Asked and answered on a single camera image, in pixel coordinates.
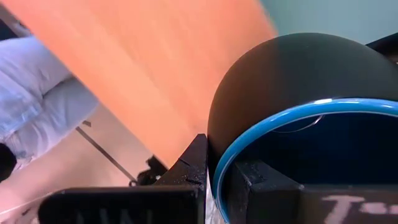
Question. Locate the black mug blue inside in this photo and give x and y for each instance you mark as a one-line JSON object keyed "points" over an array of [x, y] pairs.
{"points": [[295, 71]]}

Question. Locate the green table mat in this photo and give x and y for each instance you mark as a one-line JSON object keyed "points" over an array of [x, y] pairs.
{"points": [[342, 15]]}

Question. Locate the black shelf frame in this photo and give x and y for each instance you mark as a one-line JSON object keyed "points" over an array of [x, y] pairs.
{"points": [[155, 171]]}

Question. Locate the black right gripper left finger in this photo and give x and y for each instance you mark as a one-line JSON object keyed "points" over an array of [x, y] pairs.
{"points": [[174, 193]]}

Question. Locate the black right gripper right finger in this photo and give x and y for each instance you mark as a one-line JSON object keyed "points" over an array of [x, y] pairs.
{"points": [[267, 199]]}

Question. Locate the person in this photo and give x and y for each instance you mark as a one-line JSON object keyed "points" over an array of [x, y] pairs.
{"points": [[37, 93]]}

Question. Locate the wooden raised shelf board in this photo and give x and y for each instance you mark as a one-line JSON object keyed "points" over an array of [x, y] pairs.
{"points": [[155, 62]]}

